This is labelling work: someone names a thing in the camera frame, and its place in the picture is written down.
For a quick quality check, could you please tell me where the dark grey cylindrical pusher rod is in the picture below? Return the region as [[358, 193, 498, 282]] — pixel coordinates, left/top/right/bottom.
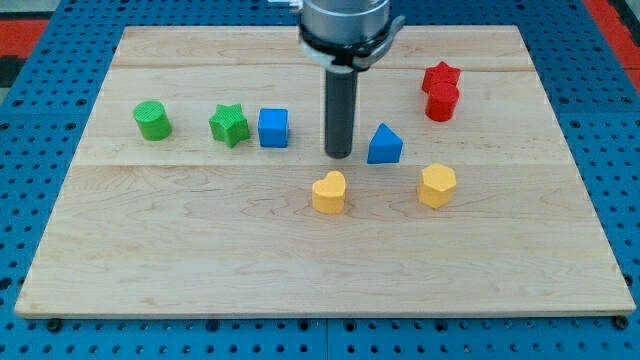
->
[[324, 71, 358, 159]]

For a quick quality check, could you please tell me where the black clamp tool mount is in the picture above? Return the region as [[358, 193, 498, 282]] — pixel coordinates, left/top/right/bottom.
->
[[299, 16, 405, 73]]

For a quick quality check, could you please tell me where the blue triangle block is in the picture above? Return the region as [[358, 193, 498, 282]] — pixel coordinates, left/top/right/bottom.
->
[[367, 123, 403, 164]]

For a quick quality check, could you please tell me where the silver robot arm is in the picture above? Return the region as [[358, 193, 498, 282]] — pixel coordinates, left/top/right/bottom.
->
[[269, 0, 406, 159]]

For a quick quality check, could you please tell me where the blue cube block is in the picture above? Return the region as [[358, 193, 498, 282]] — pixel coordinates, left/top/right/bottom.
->
[[258, 108, 288, 148]]

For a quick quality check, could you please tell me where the red star block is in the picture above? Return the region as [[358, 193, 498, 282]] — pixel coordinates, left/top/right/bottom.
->
[[421, 61, 462, 93]]

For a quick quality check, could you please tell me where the red cylinder block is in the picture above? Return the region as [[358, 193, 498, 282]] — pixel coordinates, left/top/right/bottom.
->
[[425, 82, 460, 122]]

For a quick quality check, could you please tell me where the yellow heart block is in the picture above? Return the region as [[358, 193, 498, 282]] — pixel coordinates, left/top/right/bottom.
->
[[312, 171, 346, 214]]

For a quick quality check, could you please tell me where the green star block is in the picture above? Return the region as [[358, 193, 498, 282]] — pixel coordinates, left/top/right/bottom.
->
[[209, 104, 250, 148]]

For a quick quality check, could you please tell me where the yellow hexagon block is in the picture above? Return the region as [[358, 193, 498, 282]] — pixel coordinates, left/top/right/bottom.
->
[[417, 163, 457, 209]]

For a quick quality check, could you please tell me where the wooden board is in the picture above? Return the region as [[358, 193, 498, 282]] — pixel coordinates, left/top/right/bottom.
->
[[15, 26, 636, 319]]

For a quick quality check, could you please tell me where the green cylinder block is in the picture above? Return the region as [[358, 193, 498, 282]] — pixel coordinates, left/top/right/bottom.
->
[[133, 100, 172, 141]]

